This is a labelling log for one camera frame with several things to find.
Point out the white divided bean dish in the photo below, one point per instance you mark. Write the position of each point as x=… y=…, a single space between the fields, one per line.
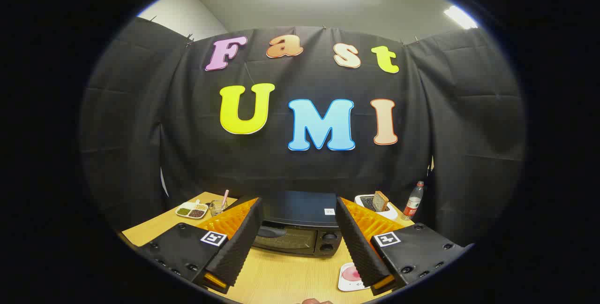
x=191 y=211

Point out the ceiling light panel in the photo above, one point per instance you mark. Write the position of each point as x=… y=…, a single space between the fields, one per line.
x=460 y=17

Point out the red label water bottle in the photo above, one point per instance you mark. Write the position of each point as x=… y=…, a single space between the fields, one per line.
x=412 y=205

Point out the brown bread slice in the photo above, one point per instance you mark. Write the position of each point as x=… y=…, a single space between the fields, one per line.
x=380 y=201

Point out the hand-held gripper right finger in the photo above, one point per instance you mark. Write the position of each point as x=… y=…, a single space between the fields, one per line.
x=358 y=243

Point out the white pop-up toaster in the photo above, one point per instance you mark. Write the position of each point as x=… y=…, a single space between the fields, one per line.
x=393 y=214

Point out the pink straw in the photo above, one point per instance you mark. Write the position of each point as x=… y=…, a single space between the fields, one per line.
x=225 y=197

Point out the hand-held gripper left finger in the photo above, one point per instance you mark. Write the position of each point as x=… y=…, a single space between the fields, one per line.
x=239 y=243

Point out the white square plate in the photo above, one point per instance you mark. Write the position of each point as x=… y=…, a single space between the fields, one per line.
x=344 y=286

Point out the pink ham slice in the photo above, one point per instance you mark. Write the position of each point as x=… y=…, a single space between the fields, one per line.
x=350 y=274

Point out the black toaster oven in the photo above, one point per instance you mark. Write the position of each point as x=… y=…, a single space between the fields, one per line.
x=300 y=208

